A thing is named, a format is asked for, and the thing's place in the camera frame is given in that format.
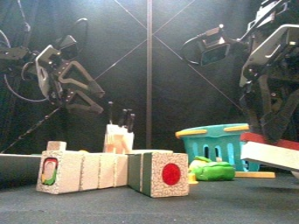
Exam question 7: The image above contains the white toy rice block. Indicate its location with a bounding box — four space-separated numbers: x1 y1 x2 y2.
239 141 299 172

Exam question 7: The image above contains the teal toy shopping basket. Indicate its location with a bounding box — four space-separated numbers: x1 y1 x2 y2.
173 122 260 172

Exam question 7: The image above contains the white toy knife block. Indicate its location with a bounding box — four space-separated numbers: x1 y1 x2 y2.
101 123 136 155

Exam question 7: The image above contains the small white toy cube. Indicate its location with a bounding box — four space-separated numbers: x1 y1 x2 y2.
45 140 68 152

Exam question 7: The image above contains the yellow flat toy piece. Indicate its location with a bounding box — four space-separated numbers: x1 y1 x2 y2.
233 171 276 179

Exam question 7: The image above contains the green toy lettuce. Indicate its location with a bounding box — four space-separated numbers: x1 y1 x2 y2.
188 156 237 182

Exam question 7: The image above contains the black toy knife handle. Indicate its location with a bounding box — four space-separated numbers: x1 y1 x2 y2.
117 108 129 128
107 101 115 125
125 113 136 134

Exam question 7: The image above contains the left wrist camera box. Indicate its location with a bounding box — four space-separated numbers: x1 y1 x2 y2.
53 34 80 61

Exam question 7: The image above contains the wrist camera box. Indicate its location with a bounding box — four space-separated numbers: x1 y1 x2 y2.
196 24 235 67
53 34 80 61

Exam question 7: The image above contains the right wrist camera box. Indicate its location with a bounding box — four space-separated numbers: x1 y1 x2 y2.
196 24 235 67

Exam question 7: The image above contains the grey vertical frame pole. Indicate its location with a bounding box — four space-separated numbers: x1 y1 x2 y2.
144 0 155 150

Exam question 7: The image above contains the black right camera cable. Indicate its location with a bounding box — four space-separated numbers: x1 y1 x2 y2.
180 34 208 67

